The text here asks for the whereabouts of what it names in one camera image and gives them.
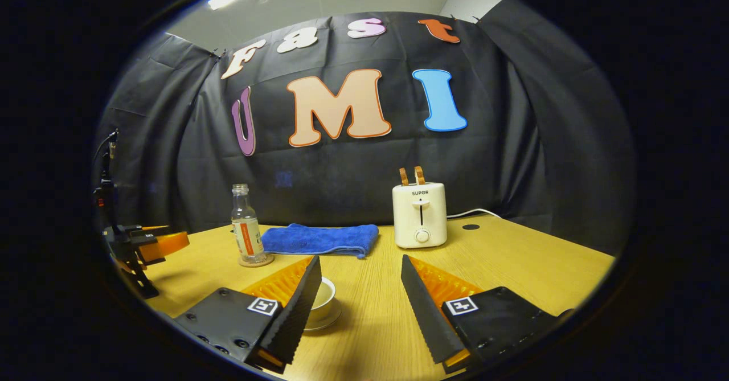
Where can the black backdrop cloth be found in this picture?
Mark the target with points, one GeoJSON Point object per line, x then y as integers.
{"type": "Point", "coordinates": [342, 170]}

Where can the toast bread slice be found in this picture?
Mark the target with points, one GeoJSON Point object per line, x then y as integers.
{"type": "Point", "coordinates": [404, 176]}
{"type": "Point", "coordinates": [420, 175]}

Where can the blue folded towel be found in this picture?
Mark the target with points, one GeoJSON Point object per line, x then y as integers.
{"type": "Point", "coordinates": [319, 238]}

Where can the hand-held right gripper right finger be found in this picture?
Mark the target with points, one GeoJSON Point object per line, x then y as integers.
{"type": "Point", "coordinates": [427, 312]}

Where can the cream ceramic teacup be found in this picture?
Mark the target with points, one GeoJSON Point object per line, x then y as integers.
{"type": "Point", "coordinates": [332, 301]}

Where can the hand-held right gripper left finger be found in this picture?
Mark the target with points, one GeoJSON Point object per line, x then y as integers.
{"type": "Point", "coordinates": [296, 312]}

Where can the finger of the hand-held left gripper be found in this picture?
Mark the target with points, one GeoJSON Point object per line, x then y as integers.
{"type": "Point", "coordinates": [148, 230]}
{"type": "Point", "coordinates": [165, 244]}

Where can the cream toaster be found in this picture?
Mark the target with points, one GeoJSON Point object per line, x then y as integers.
{"type": "Point", "coordinates": [420, 216]}

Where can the clear glass water bottle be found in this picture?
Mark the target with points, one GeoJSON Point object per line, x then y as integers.
{"type": "Point", "coordinates": [249, 238]}

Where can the cream ceramic saucer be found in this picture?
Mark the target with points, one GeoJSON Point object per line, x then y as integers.
{"type": "Point", "coordinates": [327, 324]}

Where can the round cork coaster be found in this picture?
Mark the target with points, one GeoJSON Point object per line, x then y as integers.
{"type": "Point", "coordinates": [265, 261]}

